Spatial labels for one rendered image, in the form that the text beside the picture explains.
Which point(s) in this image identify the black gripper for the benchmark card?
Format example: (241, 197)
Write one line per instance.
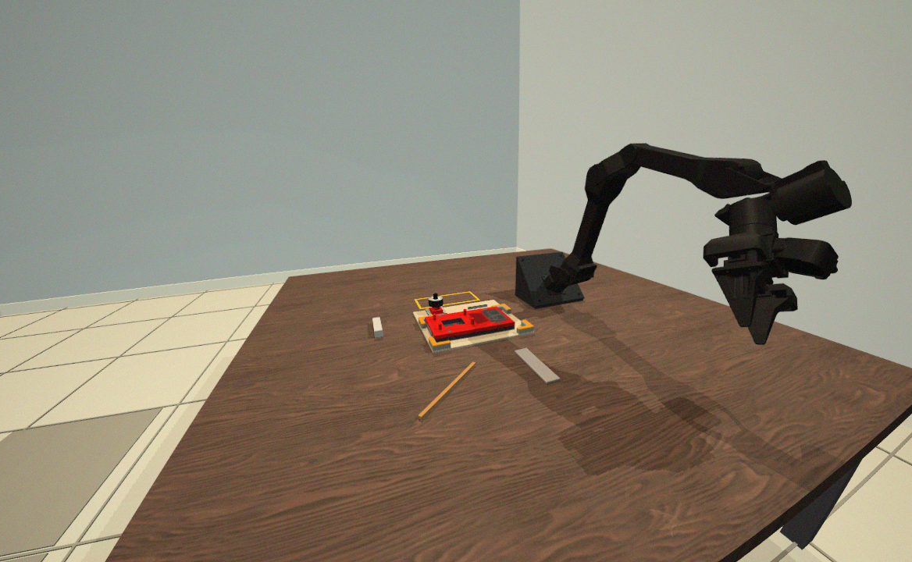
(746, 278)

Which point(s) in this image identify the orange thin wooden stick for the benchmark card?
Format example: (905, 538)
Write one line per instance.
(447, 390)

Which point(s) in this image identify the beige flat slab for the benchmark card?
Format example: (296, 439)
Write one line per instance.
(521, 327)

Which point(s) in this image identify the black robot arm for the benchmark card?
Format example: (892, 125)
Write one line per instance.
(811, 193)

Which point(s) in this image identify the grey flat bar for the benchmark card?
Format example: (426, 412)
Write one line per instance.
(537, 366)

